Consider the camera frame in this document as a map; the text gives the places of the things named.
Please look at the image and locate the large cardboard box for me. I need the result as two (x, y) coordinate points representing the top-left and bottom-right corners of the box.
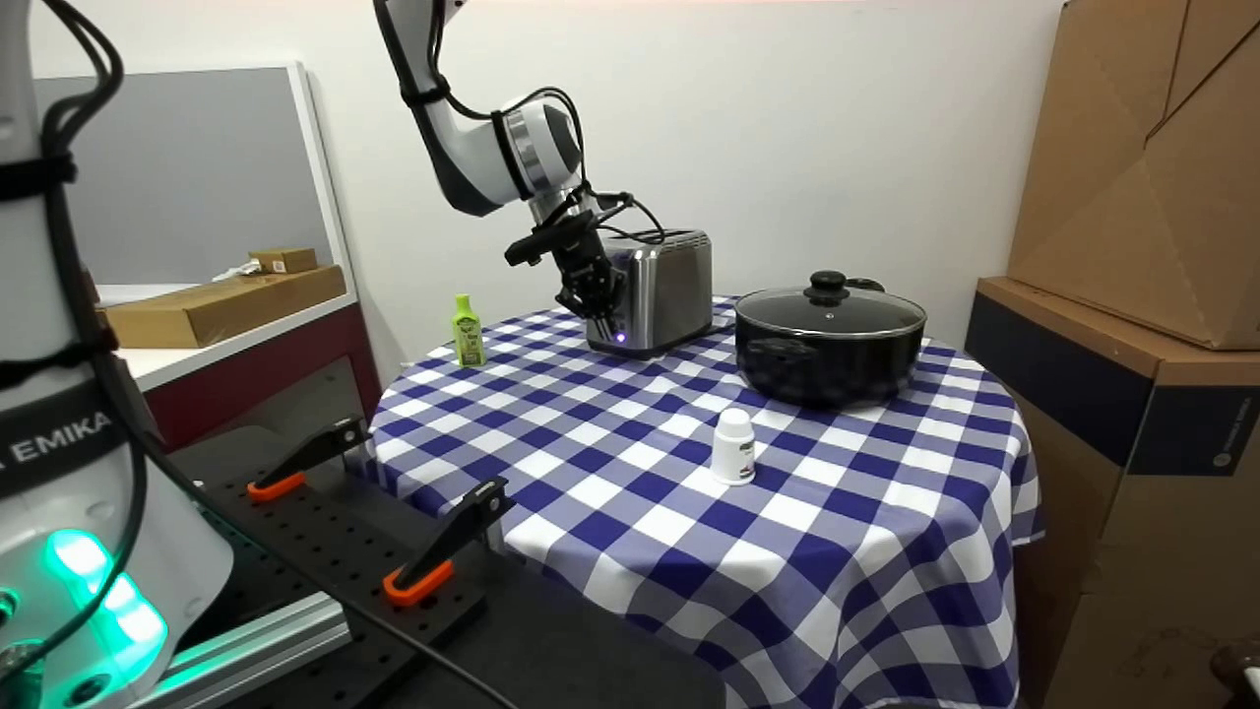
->
(1009, 0), (1260, 350)

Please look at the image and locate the silver toaster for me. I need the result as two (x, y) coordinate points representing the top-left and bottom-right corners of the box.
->
(587, 227), (712, 353)

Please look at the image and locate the small white plastic bottle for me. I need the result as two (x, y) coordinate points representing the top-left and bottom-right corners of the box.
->
(707, 408), (757, 483)

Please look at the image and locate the dark red cabinet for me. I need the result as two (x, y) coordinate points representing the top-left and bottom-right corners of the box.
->
(121, 294), (383, 449)

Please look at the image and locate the green plastic bottle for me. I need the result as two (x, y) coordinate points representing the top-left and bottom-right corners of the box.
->
(451, 292), (489, 368)

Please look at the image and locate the black orange clamp far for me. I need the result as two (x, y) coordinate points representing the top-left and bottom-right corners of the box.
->
(245, 418), (366, 502)

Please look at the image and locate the grey partition board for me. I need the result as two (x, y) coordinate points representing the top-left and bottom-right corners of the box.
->
(68, 63), (347, 283)

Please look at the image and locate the black orange clamp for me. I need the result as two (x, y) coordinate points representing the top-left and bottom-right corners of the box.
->
(245, 418), (366, 502)
(383, 481), (510, 610)

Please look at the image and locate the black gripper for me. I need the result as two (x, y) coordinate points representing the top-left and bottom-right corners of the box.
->
(503, 198), (619, 333)

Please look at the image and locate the blue white checkered tablecloth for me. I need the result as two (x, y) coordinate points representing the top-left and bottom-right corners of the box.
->
(371, 309), (1040, 709)

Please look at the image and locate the black pot with lid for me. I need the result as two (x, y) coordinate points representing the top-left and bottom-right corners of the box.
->
(736, 271), (923, 408)

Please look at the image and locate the flat cardboard box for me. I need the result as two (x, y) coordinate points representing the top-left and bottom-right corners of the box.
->
(104, 246), (347, 350)

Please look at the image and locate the black orange clamp near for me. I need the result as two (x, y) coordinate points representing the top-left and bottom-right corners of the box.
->
(383, 481), (510, 610)

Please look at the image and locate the black blue cardboard box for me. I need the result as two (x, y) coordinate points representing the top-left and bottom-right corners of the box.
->
(964, 281), (1260, 709)

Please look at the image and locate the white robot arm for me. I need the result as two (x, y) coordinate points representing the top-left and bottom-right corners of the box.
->
(371, 0), (619, 321)

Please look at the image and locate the black perforated breadboard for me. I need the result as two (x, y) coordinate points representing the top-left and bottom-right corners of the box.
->
(175, 430), (719, 709)

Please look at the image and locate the second white robot arm base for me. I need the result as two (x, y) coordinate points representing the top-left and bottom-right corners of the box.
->
(0, 0), (230, 709)

